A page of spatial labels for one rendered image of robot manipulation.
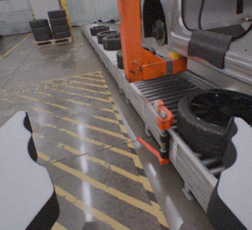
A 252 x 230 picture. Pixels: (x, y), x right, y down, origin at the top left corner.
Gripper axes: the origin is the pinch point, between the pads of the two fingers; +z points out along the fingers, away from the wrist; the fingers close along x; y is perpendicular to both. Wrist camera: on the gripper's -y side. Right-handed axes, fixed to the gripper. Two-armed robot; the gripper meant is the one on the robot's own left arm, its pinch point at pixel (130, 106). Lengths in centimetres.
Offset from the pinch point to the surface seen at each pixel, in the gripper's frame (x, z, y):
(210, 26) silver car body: 86, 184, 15
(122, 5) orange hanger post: -1, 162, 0
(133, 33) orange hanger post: 9, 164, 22
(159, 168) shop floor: 35, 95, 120
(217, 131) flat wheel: 62, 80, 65
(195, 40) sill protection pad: 61, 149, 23
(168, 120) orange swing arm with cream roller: 34, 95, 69
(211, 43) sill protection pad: 67, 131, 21
